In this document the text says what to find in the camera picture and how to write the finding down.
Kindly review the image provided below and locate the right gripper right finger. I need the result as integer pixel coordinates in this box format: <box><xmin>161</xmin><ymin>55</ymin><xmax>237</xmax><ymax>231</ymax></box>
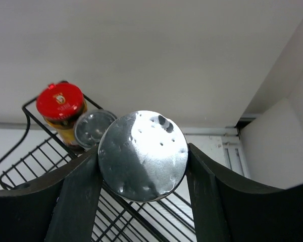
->
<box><xmin>186</xmin><ymin>144</ymin><xmax>303</xmax><ymax>241</ymax></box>

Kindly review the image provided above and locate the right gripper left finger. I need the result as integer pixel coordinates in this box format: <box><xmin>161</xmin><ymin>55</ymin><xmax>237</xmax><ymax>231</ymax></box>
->
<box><xmin>0</xmin><ymin>148</ymin><xmax>102</xmax><ymax>241</ymax></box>

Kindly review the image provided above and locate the black cap grinder bottle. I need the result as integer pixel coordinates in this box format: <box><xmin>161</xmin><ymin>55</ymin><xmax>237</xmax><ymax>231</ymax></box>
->
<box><xmin>74</xmin><ymin>109</ymin><xmax>117</xmax><ymax>150</ymax></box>

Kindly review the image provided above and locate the silver lid blue label bottle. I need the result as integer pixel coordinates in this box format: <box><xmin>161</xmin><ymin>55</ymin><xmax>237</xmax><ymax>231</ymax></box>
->
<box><xmin>98</xmin><ymin>110</ymin><xmax>188</xmax><ymax>202</ymax></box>

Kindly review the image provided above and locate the red lid sauce bottle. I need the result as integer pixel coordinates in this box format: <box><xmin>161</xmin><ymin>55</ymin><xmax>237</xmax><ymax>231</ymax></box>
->
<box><xmin>36</xmin><ymin>81</ymin><xmax>87</xmax><ymax>152</ymax></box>

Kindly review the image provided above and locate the black wire rack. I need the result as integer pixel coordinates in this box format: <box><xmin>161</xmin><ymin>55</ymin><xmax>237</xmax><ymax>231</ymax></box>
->
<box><xmin>0</xmin><ymin>80</ymin><xmax>196</xmax><ymax>242</ymax></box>

